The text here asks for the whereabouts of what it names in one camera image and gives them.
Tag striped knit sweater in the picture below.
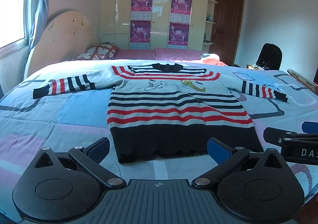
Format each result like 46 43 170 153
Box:
33 63 288 163

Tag pile of colourful clothes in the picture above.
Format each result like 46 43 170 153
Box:
199 53 227 66

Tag wooden side furniture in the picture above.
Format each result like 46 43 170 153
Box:
287 69 318 95

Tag black draped chair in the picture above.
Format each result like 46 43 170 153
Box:
256 43 282 70

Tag brown wooden door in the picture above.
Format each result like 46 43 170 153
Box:
209 0 245 66

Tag near patterned pillow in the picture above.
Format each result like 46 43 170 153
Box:
72 53 108 61

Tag patterned pillow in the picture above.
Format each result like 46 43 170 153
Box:
72 53 108 61
85 43 120 59

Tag lower right magenta poster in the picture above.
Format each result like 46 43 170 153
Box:
167 22 189 49

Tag magenta poster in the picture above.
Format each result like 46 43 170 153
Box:
167 22 189 49
129 20 151 49
130 0 152 20
170 0 192 24

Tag pink checked bedsheet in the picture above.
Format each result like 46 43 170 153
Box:
112 48 203 64

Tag far patterned pillow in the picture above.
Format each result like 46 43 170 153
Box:
85 43 120 59

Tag beige rounded headboard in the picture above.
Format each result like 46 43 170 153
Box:
23 11 98 79

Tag upper right magenta poster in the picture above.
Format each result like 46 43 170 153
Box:
170 0 192 24

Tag lower left magenta poster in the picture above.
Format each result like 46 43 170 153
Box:
129 20 151 49

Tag upper left magenta poster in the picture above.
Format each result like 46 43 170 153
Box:
130 0 152 20

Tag bright window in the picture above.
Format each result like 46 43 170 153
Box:
1 0 25 48

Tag corner wall shelves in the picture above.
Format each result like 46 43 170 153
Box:
203 0 218 51

